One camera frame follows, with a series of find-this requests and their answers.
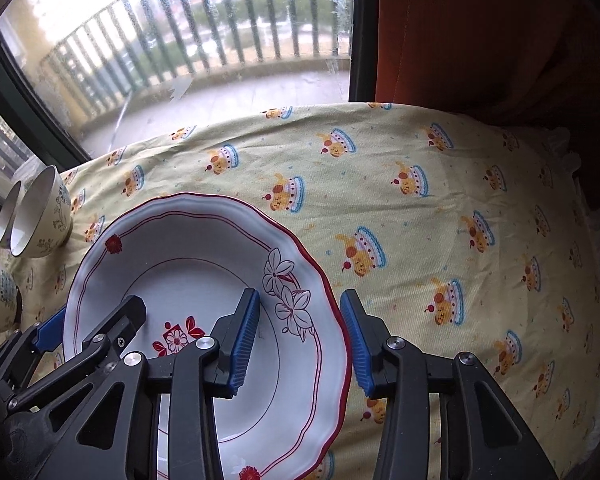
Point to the red rimmed flower plate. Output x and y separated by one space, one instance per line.
190 270

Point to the black window frame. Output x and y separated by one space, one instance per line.
362 35

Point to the balcony railing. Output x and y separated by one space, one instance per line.
105 60

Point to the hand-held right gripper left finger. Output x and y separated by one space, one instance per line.
245 340

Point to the yellow printed tablecloth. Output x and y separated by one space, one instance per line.
380 200

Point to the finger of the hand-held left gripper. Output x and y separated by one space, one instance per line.
115 325
50 332

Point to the red curtain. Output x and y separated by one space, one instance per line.
480 35

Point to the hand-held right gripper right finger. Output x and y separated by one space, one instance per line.
355 345

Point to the cream floral bowl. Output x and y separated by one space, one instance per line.
4 215
47 215

